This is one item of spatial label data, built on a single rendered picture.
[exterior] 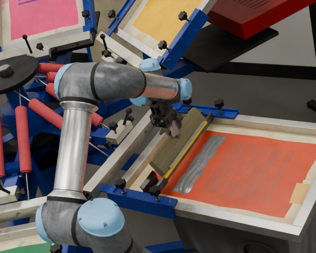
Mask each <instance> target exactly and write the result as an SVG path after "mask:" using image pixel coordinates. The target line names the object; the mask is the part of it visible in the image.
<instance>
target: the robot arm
mask: <svg viewBox="0 0 316 253"><path fill-rule="evenodd" d="M54 90H55V91H56V92H55V95H56V97H57V98H58V99H59V100H60V106H61V107H62V108H63V110H64V114H63V122H62V129H61V137H60V144H59V151H58V159H57V167H56V174H55V182H54V189H53V191H52V192H51V193H49V194H48V195H47V201H46V202H44V203H42V204H41V205H40V206H39V208H38V210H37V212H36V219H35V222H36V229H37V232H38V234H39V235H40V237H41V239H42V240H44V241H46V242H49V243H54V244H57V245H60V244H63V245H73V246H83V247H90V248H92V250H93V252H94V253H144V250H143V249H142V248H141V246H139V245H138V244H137V243H136V242H135V241H134V240H133V239H132V237H131V234H130V232H129V230H128V227H127V225H126V222H125V220H124V215H123V213H122V211H121V210H120V209H119V207H118V205H117V204H116V203H115V202H114V201H112V200H110V199H107V198H95V199H93V201H90V200H89V201H87V199H86V198H85V196H84V195H83V187H84V179H85V171H86V163H87V155H88V147H89V139H90V131H91V123H92V115H93V114H94V113H95V112H96V111H97V110H98V107H99V102H100V101H111V100H119V99H126V98H129V99H130V101H131V102H132V103H133V104H134V105H136V106H144V105H146V104H147V103H148V102H149V100H150V101H151V102H150V103H149V106H150V109H151V115H150V116H149V117H150V120H151V118H153V121H154V123H152V120H151V123H152V126H154V125H155V126H156V127H160V128H161V129H160V131H159V135H162V134H164V133H166V134H167V135H168V136H170V135H171V130H170V126H171V125H172V128H173V130H172V137H175V136H176V135H177V136H178V138H180V136H181V132H182V120H181V117H180V115H179V114H178V112H177V111H176V109H175V108H174V107H173V106H172V105H171V104H175V103H178V102H180V101H182V100H188V99H190V97H191V95H192V84H191V82H190V80H189V79H182V78H181V79H174V78H169V77H164V76H163V74H162V70H161V67H160V65H159V62H158V60H157V59H155V58H148V59H145V60H143V61H141V62H140V64H139V68H136V67H132V66H128V65H124V64H119V63H115V62H90V63H80V62H76V63H72V64H66V65H64V66H63V67H61V68H60V69H59V71H58V72H57V74H56V77H55V81H54Z"/></svg>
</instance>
